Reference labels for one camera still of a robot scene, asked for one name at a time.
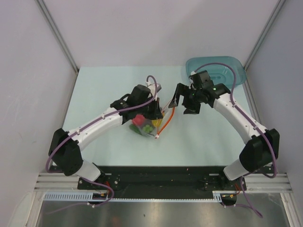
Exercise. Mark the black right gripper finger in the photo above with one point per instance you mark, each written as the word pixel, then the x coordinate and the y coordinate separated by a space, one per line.
pixel 181 90
pixel 192 109

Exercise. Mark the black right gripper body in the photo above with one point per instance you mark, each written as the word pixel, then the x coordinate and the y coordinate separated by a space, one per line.
pixel 192 94

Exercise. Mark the red fake tomato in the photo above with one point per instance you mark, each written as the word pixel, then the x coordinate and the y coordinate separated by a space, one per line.
pixel 138 120

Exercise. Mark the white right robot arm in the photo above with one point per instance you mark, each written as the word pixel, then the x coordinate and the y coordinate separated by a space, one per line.
pixel 261 144

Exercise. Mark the green fake vegetable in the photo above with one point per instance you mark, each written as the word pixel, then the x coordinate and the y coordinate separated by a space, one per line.
pixel 143 131

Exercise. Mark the aluminium frame post left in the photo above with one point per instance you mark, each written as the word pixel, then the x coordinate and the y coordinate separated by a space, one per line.
pixel 57 34

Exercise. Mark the clear zip top bag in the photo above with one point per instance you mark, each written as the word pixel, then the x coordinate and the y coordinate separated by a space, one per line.
pixel 168 114

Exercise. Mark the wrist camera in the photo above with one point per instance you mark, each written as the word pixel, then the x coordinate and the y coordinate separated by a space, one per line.
pixel 153 88
pixel 201 80

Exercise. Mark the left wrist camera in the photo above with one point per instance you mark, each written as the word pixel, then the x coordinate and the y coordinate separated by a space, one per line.
pixel 153 88

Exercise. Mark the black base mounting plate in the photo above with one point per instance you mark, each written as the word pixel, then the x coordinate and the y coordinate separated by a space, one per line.
pixel 169 183

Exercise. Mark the yellow fake lemon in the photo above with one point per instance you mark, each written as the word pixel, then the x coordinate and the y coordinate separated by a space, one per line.
pixel 157 123

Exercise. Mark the teal plastic tub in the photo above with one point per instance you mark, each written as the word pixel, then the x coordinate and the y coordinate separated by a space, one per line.
pixel 219 73

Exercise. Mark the white slotted cable duct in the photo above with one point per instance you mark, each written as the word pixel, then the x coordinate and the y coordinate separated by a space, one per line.
pixel 97 197

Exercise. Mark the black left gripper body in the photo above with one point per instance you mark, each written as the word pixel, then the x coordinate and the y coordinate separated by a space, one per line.
pixel 146 110

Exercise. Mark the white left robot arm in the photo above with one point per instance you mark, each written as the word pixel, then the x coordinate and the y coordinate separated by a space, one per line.
pixel 66 146

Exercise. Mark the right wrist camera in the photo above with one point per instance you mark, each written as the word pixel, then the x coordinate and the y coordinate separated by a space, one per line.
pixel 201 80

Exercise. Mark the aluminium frame post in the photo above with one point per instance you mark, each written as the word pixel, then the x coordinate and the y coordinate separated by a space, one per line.
pixel 271 20
pixel 57 34

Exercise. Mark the aluminium frame post right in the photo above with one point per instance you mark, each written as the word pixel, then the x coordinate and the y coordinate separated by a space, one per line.
pixel 271 20

